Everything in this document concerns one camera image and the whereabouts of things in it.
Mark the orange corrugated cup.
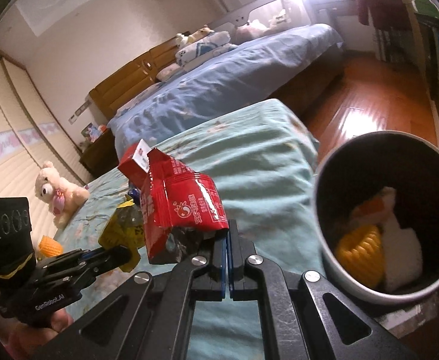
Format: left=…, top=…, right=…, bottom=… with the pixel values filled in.
left=38, top=236, right=64, bottom=258

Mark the yellow corrugated cup in bin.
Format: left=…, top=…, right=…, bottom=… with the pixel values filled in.
left=334, top=224, right=385, bottom=289

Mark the orange white plastic bag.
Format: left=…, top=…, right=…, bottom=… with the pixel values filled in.
left=350, top=187, right=396, bottom=228

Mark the red and white carton box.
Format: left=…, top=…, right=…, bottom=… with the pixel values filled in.
left=118, top=139, right=151, bottom=189

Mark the red snack wrapper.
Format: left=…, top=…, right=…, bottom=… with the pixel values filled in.
left=140, top=149, right=228, bottom=265

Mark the cream teddy bear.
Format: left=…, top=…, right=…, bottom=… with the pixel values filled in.
left=35, top=161, right=90, bottom=230

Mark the wooden headboard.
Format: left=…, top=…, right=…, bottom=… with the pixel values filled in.
left=89, top=38, right=178, bottom=120

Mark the white pink pillow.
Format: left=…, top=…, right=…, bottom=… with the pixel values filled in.
left=156, top=63, right=184, bottom=82

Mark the small plush toy on pillows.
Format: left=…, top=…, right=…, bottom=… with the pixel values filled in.
left=175, top=25, right=214, bottom=49

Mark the person's left hand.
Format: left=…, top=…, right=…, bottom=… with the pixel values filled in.
left=5, top=309, right=74, bottom=359

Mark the grey crib rail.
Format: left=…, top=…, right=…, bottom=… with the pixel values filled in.
left=208, top=0, right=284, bottom=45

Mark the white blue patterned pillow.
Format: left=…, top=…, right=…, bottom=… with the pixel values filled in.
left=176, top=31, right=238, bottom=72

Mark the blue bed sheet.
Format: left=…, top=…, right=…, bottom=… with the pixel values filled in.
left=108, top=24, right=343, bottom=157

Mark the dark red hanging jacket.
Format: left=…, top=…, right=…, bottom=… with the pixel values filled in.
left=357, top=0, right=411, bottom=31

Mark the green floral bedspread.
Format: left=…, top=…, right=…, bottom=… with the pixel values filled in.
left=55, top=99, right=324, bottom=359

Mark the yellow snack wrapper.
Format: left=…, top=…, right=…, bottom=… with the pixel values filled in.
left=98, top=199, right=145, bottom=272

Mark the dark wooden nightstand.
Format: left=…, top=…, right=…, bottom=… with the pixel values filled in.
left=80, top=128, right=119, bottom=178

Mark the photo frame on nightstand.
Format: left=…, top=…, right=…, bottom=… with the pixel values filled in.
left=81, top=123, right=101, bottom=142

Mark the black trash bin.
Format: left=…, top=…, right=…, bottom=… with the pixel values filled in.
left=314, top=131, right=439, bottom=306

